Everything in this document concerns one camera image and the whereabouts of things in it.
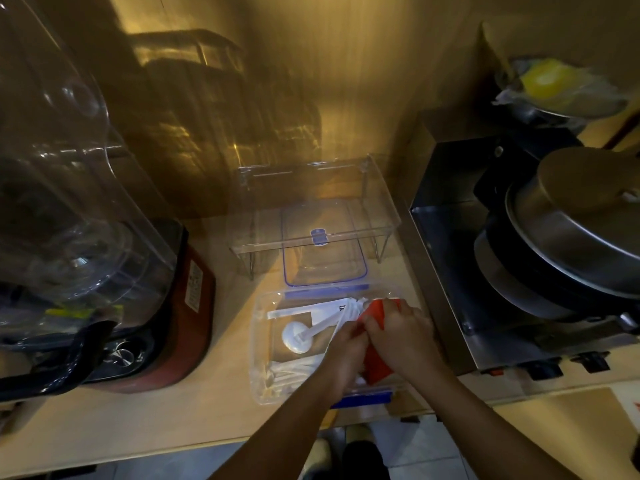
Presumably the person's left hand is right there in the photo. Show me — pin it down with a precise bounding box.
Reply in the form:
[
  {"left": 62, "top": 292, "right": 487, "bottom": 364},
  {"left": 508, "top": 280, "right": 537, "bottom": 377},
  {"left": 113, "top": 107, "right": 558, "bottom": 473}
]
[{"left": 318, "top": 319, "right": 372, "bottom": 398}]

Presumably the round steel cooker lid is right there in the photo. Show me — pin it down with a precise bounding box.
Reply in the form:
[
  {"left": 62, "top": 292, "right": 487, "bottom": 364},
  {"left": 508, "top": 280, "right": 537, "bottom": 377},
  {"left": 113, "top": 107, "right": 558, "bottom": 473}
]
[{"left": 473, "top": 147, "right": 640, "bottom": 321}]

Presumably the red black blender base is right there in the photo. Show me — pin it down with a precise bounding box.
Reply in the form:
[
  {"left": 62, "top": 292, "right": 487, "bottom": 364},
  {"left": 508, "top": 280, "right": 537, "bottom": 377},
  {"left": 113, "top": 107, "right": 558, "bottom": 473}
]
[{"left": 0, "top": 219, "right": 217, "bottom": 401}]

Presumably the clear container with blue clips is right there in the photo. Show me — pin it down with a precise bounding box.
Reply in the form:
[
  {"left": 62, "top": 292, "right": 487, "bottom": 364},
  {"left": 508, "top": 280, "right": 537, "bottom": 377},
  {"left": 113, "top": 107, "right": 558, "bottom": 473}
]
[{"left": 248, "top": 284, "right": 426, "bottom": 409}]

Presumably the wrapped bowl with yellow food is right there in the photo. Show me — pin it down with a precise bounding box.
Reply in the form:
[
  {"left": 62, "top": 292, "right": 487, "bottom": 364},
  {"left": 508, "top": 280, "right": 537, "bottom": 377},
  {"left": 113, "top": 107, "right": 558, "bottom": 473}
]
[{"left": 492, "top": 57, "right": 632, "bottom": 131}]

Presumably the clear acrylic shelf riser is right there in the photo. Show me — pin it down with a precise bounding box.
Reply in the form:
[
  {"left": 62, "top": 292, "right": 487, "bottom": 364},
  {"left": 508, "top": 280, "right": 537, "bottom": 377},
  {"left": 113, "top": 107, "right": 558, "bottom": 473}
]
[{"left": 226, "top": 155, "right": 403, "bottom": 281}]

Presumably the red packet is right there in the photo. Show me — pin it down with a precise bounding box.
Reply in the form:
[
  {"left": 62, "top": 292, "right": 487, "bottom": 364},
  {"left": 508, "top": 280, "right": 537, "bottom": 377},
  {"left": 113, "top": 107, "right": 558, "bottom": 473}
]
[{"left": 357, "top": 298, "right": 407, "bottom": 386}]

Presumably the person's left forearm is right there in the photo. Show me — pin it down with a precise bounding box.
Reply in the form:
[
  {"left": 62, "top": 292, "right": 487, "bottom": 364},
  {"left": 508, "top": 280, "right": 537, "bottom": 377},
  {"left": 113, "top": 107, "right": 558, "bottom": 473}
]
[{"left": 209, "top": 377, "right": 353, "bottom": 480}]

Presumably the person's right hand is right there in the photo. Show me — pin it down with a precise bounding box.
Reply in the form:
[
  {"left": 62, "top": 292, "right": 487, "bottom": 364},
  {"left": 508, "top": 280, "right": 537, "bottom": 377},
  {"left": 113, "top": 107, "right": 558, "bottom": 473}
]
[{"left": 362, "top": 299, "right": 445, "bottom": 383}]

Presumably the blender jar with black handle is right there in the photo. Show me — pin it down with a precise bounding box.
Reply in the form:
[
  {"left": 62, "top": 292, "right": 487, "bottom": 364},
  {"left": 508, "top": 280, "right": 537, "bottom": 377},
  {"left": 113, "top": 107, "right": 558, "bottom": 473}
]
[{"left": 0, "top": 300, "right": 151, "bottom": 401}]

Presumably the bundle of white plastic spoons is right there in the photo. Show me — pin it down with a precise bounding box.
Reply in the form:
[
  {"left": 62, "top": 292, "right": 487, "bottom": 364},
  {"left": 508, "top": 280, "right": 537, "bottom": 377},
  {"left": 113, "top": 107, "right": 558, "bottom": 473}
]
[{"left": 260, "top": 353, "right": 328, "bottom": 398}]

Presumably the person's shoe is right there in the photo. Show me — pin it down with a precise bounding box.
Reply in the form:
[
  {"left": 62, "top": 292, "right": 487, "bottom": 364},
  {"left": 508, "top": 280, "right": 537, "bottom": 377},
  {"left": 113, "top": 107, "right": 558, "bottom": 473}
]
[
  {"left": 303, "top": 437, "right": 334, "bottom": 480},
  {"left": 345, "top": 424, "right": 375, "bottom": 446}
]

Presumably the person's dark trouser leg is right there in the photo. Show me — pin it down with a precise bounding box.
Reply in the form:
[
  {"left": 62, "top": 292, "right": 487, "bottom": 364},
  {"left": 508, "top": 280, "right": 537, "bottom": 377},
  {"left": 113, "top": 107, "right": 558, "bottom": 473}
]
[{"left": 341, "top": 441, "right": 392, "bottom": 480}]

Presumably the clear container lid blue rim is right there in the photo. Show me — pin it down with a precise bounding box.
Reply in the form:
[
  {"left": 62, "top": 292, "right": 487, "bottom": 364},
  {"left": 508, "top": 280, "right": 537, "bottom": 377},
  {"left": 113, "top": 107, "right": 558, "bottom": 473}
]
[{"left": 281, "top": 199, "right": 370, "bottom": 288}]

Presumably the white round measuring scoop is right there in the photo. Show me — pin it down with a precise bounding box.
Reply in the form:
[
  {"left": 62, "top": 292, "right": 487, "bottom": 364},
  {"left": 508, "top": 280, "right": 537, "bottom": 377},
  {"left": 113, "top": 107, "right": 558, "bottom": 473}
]
[{"left": 281, "top": 311, "right": 347, "bottom": 355}]

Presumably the person's right forearm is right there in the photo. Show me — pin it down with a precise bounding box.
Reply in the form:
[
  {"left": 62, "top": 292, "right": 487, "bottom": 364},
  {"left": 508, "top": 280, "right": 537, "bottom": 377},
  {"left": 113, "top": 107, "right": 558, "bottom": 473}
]
[{"left": 419, "top": 365, "right": 583, "bottom": 480}]

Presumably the white paper packet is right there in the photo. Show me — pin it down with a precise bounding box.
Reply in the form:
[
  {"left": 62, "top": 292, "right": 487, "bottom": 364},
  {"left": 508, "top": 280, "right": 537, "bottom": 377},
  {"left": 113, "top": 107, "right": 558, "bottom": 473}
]
[{"left": 267, "top": 297, "right": 370, "bottom": 336}]

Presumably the stainless steel appliance housing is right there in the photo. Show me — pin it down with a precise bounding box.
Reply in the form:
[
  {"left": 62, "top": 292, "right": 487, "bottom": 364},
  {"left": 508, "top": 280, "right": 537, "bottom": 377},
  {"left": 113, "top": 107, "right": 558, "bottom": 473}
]
[{"left": 409, "top": 109, "right": 640, "bottom": 377}]

